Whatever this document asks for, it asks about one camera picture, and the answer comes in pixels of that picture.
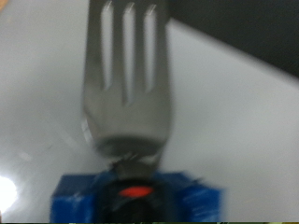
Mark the silver toaster oven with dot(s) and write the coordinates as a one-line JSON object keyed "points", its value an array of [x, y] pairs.
{"points": [[233, 140]]}

